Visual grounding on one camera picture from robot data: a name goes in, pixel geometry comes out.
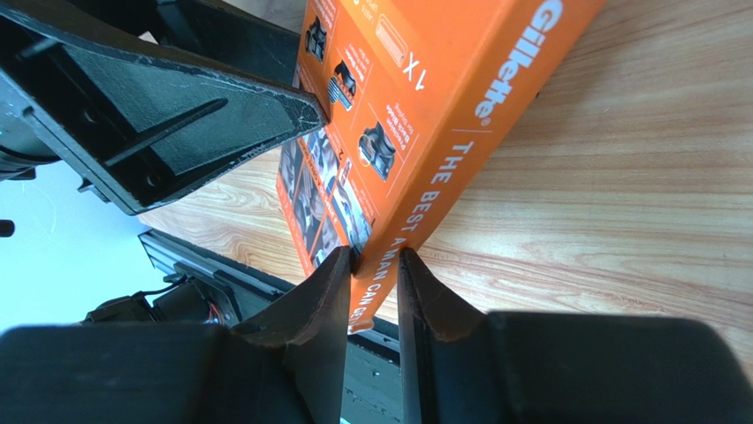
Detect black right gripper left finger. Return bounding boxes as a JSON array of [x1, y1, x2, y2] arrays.
[[1, 246, 351, 423]]

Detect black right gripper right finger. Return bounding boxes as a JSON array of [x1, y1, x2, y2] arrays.
[[398, 249, 752, 423]]

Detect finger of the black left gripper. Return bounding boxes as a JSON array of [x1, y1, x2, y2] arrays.
[[148, 1, 300, 87], [1, 1, 327, 216]]

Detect orange Gillette cartridge box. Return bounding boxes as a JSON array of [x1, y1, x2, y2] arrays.
[[277, 0, 603, 334]]

